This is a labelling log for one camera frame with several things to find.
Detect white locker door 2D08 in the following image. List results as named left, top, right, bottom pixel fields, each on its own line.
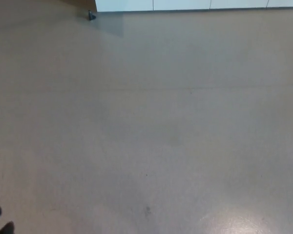
left=152, top=0, right=211, bottom=11

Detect brown wooden panel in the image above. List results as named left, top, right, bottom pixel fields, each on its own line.
left=58, top=0, right=98, bottom=13

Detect white locker cabinet body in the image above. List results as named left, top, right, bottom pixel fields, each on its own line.
left=97, top=0, right=293, bottom=13

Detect white locker door 2D04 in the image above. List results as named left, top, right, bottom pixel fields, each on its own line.
left=97, top=0, right=154, bottom=12

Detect low white unlabelled locker door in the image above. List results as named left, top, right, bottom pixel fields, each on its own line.
left=209, top=0, right=269, bottom=10

